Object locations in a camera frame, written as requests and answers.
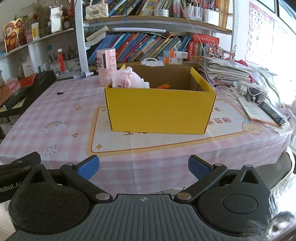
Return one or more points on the red tassel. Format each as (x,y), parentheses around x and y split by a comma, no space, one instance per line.
(61,60)

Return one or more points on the red cloth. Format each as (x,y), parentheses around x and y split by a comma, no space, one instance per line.
(237,62)

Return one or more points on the pink humidifier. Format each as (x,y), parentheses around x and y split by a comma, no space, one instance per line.
(105,67)

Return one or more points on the orange white carton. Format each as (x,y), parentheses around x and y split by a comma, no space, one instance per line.
(172,60)
(175,54)

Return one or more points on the red boxed dictionary set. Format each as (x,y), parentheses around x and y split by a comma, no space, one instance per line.
(203,40)

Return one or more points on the round white tin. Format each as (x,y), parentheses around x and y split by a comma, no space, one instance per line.
(161,12)

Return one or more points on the row of upright paperback books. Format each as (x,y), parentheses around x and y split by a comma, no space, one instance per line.
(138,5)

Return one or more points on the white pen pot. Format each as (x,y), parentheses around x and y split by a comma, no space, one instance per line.
(211,17)

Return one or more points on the cream quilted pearl handbag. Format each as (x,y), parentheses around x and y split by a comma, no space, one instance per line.
(97,11)

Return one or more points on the grey knitted blanket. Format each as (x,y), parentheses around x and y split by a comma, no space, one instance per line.
(275,83)

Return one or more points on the white box red label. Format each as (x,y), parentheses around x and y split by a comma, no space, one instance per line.
(28,69)

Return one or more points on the white bottle yellow label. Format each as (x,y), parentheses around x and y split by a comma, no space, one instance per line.
(35,32)

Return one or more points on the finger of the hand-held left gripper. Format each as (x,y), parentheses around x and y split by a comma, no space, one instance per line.
(25,162)

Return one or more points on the white power strip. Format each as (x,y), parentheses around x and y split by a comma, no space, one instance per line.
(245,87)

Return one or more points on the row of leaning blue books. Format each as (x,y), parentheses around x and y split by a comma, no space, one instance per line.
(143,47)

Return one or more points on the colourful figure stand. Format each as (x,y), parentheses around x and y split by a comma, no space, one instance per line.
(214,51)

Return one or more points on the white quilted pearl handbag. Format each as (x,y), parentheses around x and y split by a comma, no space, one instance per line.
(152,61)

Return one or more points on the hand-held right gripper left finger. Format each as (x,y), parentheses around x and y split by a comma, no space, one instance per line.
(89,166)

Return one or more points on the white bookshelf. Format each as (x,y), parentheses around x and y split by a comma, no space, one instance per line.
(79,34)

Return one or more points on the black smartphone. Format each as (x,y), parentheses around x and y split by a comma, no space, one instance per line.
(271,113)

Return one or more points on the pink pig plush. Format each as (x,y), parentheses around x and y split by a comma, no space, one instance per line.
(124,77)

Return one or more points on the red envelope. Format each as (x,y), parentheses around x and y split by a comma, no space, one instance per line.
(27,81)

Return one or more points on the printed paper sheet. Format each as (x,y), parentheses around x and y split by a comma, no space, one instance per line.
(252,111)

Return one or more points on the fortune god paper figure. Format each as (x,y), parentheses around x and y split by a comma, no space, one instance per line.
(13,37)

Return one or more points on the white small bag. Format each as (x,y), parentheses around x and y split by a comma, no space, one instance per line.
(56,20)

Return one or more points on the white pink glue bottle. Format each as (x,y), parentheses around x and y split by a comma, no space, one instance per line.
(177,10)

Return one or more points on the black long box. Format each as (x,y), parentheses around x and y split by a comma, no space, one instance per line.
(17,97)

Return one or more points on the stack of papers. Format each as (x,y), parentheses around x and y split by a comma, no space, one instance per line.
(224,69)

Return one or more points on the red patterned gift bag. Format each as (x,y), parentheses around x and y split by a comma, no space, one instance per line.
(8,90)

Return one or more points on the alphabet wall poster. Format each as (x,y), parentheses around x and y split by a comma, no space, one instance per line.
(260,30)

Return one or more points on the thick cream-paged book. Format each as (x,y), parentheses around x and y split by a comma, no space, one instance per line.
(96,37)

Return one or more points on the patterned pen holder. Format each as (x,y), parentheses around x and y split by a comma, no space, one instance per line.
(72,63)
(54,66)

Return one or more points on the yellow cardboard box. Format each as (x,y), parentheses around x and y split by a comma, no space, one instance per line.
(159,109)

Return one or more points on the white light bar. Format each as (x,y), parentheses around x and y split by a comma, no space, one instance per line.
(138,30)

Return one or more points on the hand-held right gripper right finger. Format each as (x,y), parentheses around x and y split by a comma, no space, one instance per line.
(198,166)

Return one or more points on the black electronic keyboard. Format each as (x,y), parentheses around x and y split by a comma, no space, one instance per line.
(44,78)

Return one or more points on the dried flower bunch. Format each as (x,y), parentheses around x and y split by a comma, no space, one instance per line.
(37,9)

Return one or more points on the small spray bottle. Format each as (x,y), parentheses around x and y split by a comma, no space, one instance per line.
(82,76)

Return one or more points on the black plug adapter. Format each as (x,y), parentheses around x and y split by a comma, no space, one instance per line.
(257,95)

